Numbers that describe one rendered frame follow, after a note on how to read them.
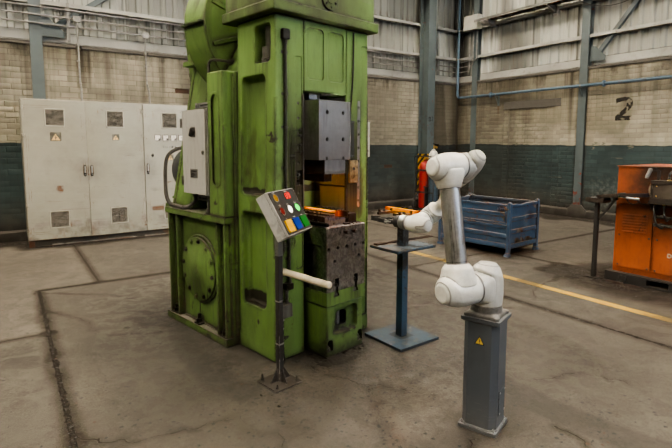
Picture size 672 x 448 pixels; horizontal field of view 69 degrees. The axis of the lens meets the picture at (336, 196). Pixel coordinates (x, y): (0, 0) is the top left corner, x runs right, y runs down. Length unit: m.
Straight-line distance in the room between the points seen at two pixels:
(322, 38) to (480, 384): 2.38
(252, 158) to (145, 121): 4.91
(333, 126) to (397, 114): 8.23
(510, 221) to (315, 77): 4.04
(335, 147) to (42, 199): 5.53
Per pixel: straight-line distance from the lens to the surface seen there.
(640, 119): 10.48
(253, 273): 3.62
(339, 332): 3.58
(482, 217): 7.03
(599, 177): 10.79
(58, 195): 8.12
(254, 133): 3.48
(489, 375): 2.73
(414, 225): 2.92
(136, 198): 8.28
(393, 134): 11.45
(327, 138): 3.32
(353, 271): 3.53
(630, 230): 6.10
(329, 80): 3.56
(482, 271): 2.59
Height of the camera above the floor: 1.47
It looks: 6 degrees down
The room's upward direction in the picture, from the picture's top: straight up
